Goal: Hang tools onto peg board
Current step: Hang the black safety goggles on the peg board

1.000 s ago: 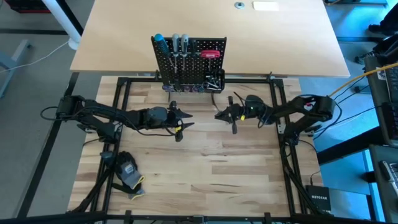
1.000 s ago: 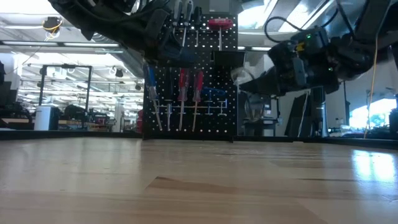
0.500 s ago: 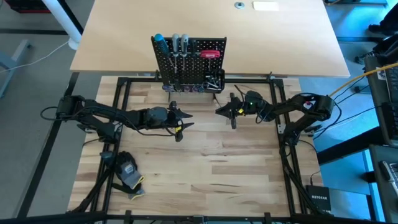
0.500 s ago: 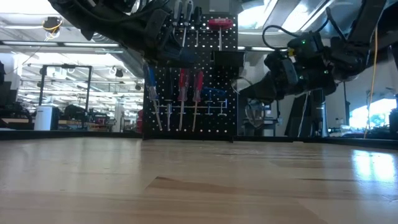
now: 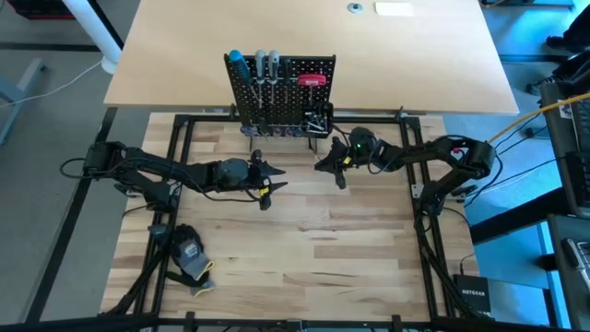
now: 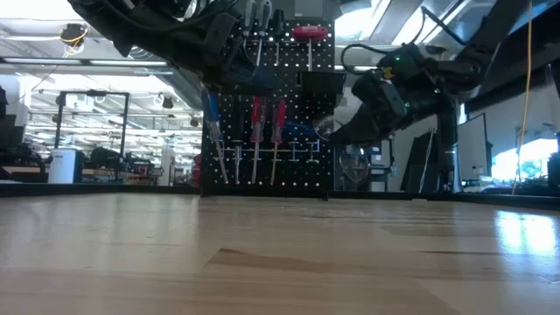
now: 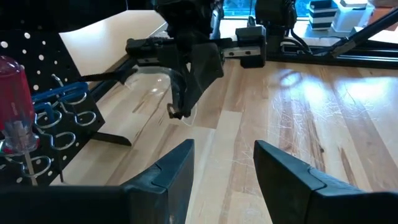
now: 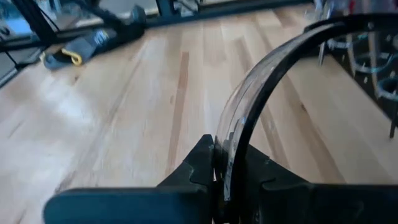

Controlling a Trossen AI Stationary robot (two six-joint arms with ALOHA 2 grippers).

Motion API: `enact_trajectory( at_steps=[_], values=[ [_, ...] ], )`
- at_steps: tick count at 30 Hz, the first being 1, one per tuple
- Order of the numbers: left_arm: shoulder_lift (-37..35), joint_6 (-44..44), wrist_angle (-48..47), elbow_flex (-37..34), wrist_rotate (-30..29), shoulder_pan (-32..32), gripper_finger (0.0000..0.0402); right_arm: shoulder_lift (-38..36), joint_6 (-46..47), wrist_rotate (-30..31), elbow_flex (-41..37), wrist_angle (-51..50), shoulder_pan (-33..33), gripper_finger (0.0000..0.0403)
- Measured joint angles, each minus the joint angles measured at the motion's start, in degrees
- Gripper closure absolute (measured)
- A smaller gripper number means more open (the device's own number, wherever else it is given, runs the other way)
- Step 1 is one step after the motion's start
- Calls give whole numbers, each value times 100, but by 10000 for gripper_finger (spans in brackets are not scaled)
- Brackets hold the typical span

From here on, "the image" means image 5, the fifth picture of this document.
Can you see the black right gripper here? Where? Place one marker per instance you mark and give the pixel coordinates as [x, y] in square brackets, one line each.
[364, 147]

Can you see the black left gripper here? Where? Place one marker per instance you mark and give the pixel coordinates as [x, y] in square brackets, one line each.
[232, 170]

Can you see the long chrome socket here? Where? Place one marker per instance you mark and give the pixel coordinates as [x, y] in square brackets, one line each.
[312, 125]

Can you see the chrome extension bar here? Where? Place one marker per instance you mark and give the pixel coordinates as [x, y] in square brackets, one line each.
[312, 114]

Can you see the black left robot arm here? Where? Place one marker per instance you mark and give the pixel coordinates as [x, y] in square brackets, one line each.
[156, 168]

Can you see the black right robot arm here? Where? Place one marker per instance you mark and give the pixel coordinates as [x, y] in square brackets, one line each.
[433, 150]

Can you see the black pegboard bin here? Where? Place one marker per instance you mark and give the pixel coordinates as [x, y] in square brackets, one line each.
[329, 131]

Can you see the black metal pegboard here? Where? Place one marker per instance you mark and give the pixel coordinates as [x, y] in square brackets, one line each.
[293, 110]

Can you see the grey black work glove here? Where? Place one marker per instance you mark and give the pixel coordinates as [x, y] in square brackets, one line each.
[193, 265]
[203, 288]

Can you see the metal desk grommet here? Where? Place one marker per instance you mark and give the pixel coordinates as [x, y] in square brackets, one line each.
[355, 7]

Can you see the white pad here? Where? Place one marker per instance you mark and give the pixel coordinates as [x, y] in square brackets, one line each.
[394, 9]

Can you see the light wooden desk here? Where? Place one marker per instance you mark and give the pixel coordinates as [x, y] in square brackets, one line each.
[184, 46]

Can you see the black equipment cart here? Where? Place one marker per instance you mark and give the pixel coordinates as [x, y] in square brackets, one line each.
[562, 184]

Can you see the grey desk foot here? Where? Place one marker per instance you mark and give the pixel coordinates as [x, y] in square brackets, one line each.
[18, 92]

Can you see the person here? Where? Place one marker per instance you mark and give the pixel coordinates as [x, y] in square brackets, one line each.
[578, 32]

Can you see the red crate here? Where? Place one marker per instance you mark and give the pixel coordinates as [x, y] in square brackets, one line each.
[41, 9]

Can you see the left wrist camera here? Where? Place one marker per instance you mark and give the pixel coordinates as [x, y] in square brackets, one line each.
[264, 201]

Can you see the black aluminium table frame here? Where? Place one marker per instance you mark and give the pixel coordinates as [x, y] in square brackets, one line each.
[212, 118]

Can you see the black network switch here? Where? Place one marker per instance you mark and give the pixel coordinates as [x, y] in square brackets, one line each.
[472, 295]

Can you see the white round post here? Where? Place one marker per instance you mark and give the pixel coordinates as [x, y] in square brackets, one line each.
[92, 27]

